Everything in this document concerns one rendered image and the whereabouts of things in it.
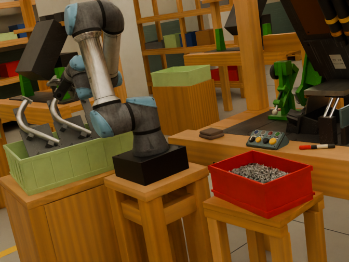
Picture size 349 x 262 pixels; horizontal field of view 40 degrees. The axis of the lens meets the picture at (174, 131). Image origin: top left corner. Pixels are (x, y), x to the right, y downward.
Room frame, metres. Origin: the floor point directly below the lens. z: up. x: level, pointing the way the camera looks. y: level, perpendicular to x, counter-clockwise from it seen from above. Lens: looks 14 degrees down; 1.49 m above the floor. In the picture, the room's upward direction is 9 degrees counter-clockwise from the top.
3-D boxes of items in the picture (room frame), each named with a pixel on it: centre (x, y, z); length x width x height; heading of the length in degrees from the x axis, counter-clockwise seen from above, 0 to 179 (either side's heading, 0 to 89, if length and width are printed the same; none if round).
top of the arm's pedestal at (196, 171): (1.91, 0.11, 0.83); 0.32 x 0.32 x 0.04; 35
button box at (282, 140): (1.87, -0.36, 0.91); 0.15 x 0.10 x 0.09; 41
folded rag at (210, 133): (2.14, -0.16, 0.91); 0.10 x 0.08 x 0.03; 28
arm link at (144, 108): (1.92, 0.12, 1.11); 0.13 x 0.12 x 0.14; 113
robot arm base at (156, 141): (1.92, 0.11, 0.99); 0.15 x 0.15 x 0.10
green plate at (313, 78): (1.94, -0.62, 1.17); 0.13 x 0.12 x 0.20; 41
